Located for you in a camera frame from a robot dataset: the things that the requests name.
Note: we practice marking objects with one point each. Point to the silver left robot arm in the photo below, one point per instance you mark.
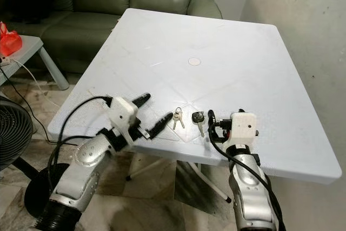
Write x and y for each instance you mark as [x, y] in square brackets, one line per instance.
[86, 163]

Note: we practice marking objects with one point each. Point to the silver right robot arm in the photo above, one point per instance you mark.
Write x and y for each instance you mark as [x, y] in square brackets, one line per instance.
[251, 187]

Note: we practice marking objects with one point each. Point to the black-headed key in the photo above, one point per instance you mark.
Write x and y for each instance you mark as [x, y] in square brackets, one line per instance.
[198, 117]

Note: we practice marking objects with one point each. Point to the round table centre cap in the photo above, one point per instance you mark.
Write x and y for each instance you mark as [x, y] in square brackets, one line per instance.
[194, 61]

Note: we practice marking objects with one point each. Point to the white plastic square table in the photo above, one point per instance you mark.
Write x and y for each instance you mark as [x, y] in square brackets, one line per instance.
[200, 36]

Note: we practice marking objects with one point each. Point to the green leather sofa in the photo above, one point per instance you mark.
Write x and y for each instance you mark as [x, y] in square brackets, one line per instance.
[97, 20]

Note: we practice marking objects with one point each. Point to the black standing fan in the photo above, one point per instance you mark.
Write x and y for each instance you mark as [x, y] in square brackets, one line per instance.
[13, 128]

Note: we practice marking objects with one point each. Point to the red plastic bag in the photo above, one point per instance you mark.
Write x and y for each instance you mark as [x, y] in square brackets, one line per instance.
[10, 41]

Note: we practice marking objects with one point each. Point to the grey small side table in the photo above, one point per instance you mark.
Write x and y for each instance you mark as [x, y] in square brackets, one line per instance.
[32, 44]

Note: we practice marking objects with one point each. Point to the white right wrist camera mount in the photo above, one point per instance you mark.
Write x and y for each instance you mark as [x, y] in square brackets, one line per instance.
[243, 128]

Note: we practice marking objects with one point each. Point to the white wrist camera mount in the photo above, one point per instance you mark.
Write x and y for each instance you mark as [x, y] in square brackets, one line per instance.
[122, 113]
[243, 128]

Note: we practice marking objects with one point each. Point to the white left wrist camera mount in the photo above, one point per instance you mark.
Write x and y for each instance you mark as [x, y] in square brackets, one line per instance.
[122, 113]

